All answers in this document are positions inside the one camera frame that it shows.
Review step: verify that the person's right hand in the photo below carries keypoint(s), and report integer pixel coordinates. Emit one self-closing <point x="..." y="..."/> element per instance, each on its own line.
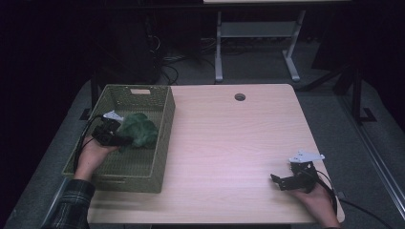
<point x="318" y="203"/>

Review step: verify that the person's left hand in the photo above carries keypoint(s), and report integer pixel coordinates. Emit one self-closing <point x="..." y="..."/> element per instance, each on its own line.
<point x="90" y="159"/>

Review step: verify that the green fleece garment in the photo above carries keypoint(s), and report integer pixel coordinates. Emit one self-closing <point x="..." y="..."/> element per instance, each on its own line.
<point x="140" y="130"/>

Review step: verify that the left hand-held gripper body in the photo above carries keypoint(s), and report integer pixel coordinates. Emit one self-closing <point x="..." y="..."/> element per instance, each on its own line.
<point x="105" y="132"/>

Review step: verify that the dark computer tower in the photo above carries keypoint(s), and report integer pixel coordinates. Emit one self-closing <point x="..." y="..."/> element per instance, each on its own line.
<point x="127" y="47"/>

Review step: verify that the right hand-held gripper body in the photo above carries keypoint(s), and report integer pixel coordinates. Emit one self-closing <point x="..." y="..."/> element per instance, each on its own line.
<point x="302" y="178"/>

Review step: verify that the grey metal table frame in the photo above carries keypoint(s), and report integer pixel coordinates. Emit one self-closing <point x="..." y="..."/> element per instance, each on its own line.
<point x="254" y="30"/>

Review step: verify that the metal floor rail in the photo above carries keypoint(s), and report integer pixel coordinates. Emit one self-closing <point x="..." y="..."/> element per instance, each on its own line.
<point x="375" y="159"/>
<point x="51" y="210"/>

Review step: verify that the green woven basket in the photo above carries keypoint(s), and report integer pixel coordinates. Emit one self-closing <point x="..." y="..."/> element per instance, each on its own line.
<point x="140" y="165"/>

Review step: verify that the black metal stand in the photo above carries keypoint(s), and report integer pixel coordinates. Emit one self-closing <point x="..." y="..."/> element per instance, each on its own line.
<point x="93" y="95"/>
<point x="357" y="95"/>

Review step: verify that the grey tape strip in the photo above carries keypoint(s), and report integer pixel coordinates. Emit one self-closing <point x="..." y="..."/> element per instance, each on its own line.
<point x="340" y="194"/>

